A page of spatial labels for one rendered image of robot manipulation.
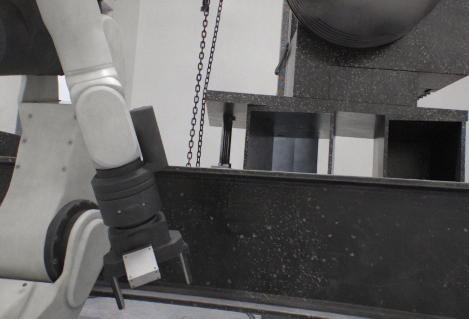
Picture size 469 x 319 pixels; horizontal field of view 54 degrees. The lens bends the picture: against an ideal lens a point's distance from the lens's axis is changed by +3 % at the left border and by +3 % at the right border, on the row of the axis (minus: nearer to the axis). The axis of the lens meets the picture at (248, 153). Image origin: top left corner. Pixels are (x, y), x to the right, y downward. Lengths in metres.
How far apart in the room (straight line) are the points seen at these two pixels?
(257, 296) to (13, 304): 0.40
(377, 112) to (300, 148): 0.62
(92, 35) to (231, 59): 3.30
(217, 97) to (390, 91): 0.49
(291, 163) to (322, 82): 0.64
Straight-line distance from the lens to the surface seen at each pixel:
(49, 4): 0.65
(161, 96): 4.01
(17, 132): 8.48
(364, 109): 1.29
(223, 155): 1.40
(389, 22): 1.25
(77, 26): 0.64
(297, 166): 1.85
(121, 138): 0.62
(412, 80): 1.36
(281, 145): 1.85
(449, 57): 1.42
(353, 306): 0.88
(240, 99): 1.24
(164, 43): 4.15
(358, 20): 1.22
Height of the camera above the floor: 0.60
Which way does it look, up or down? 6 degrees up
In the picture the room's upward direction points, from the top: 4 degrees clockwise
